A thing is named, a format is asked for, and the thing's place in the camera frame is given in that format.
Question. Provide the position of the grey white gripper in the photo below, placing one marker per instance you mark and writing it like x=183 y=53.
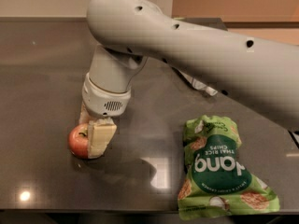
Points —
x=104 y=100

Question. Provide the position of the red apple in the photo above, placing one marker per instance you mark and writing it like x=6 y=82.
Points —
x=78 y=141

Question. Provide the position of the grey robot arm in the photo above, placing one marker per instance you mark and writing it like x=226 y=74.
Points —
x=260 y=74

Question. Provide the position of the clear plastic water bottle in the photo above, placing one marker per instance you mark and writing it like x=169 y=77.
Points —
x=198 y=85

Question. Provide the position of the green rice chips bag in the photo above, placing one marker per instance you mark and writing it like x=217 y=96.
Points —
x=216 y=184

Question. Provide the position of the dark side table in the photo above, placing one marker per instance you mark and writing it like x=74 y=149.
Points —
x=295 y=138

